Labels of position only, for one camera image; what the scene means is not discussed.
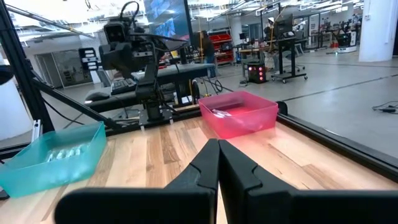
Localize pink plastic bin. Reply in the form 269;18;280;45
198;90;279;140

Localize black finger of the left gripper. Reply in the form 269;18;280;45
99;43;118;71
116;42;134;70

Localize black computer mouse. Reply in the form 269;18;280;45
85;91;111;102

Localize black frame handle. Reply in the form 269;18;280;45
276;101;289;116

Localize blue screen monitor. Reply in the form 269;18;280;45
143;0;193;40

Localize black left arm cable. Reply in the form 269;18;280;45
119;1;141;26

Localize black standing desk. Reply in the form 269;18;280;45
270;14;308;84

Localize person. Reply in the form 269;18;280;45
198;30;217;78

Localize red bin storage rack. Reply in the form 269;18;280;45
208;32;234;65

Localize black keyboard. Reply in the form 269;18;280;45
110;77;137;94

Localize computer tower glowing fans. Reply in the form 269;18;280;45
247;63;267;84

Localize mint green plastic bin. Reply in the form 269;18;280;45
0;121;108;198

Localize black floor power adapter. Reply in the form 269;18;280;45
371;101;398;113

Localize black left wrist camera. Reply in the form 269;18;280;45
103;20;132;44

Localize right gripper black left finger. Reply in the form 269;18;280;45
54;138;221;224

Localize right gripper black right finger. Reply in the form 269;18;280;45
218;139;398;224

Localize black support beam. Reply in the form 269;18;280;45
85;90;147;113

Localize silver corner bracket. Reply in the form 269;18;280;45
30;119;43;142

